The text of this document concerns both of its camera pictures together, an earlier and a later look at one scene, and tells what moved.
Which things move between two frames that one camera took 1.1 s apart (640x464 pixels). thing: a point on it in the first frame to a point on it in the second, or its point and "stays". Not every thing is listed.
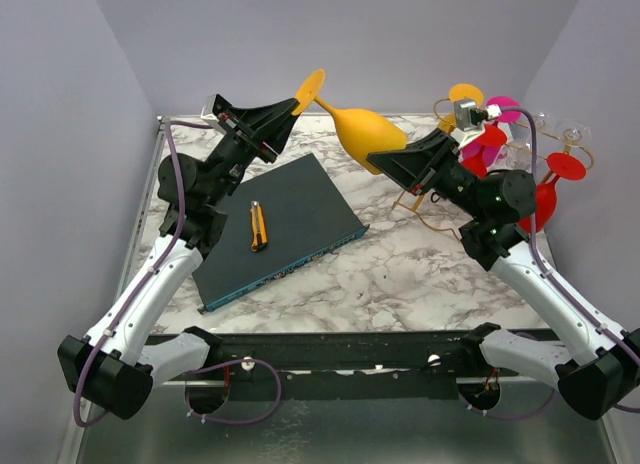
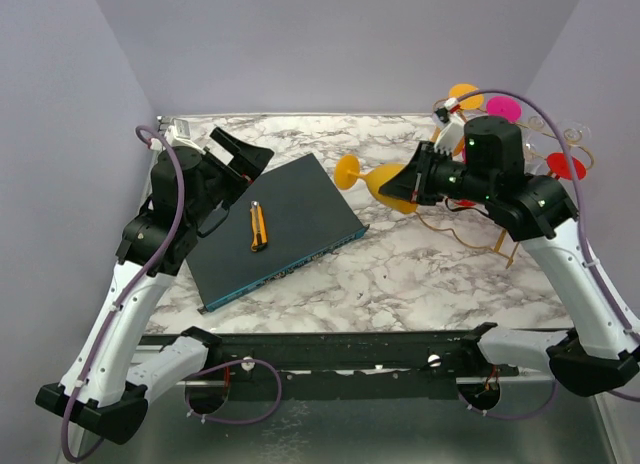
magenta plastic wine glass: x=510 y=113 stays
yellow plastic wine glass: x=363 y=132 to x=347 y=172
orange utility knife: x=259 y=236 stays
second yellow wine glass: x=462 y=92 stays
